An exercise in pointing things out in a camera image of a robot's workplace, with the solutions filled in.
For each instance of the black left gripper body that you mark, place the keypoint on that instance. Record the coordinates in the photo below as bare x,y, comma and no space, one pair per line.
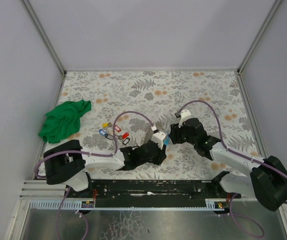
156,152

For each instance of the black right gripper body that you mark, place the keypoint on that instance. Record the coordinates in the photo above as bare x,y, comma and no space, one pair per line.
180,133

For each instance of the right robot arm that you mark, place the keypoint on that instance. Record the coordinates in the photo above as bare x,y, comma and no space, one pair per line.
262,178

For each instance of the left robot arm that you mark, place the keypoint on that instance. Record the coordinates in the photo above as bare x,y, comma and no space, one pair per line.
67,163

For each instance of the red outlined key tag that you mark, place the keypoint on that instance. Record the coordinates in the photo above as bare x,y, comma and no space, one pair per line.
117,129

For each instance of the black outlined key tag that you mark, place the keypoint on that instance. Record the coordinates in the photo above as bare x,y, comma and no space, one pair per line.
108,136

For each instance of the dark blue key tag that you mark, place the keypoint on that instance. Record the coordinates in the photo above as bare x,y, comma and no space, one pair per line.
102,132

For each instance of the floral patterned tablecloth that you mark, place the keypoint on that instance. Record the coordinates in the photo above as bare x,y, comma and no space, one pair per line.
135,99

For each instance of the yellow key tag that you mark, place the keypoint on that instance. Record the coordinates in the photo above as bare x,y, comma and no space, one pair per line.
104,125

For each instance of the green crumpled cloth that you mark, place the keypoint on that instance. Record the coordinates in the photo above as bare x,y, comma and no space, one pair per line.
64,120

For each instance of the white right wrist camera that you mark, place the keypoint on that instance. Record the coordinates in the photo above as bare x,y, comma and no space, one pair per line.
183,116

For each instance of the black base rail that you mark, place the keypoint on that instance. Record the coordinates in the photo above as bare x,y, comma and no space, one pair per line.
137,194

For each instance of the white slotted cable duct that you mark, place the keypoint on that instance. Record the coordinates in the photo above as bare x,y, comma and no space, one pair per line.
83,206

